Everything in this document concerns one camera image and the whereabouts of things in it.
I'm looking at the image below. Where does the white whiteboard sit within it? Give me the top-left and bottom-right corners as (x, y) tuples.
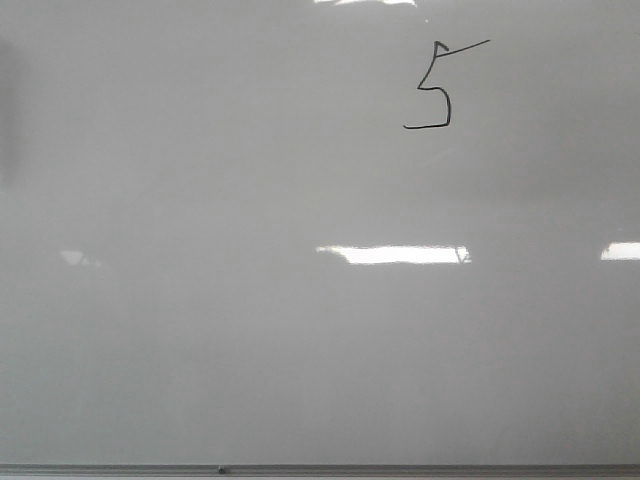
(1, 1), (639, 464)

